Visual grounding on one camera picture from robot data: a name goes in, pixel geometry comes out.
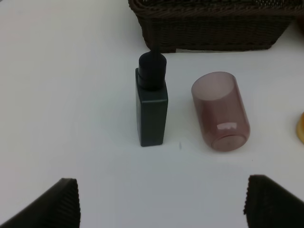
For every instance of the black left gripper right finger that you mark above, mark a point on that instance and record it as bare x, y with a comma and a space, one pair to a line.
269, 205

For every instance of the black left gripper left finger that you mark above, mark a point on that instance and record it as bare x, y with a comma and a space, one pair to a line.
58, 207

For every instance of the dark brown wicker basket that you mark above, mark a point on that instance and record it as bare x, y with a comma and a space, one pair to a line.
214, 25

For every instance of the red orange peach fruit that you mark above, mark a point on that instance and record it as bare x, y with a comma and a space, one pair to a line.
300, 128

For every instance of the dark green pump bottle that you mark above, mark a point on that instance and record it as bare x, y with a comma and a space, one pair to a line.
151, 98

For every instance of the translucent purple plastic cup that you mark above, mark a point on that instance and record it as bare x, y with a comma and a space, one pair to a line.
220, 110

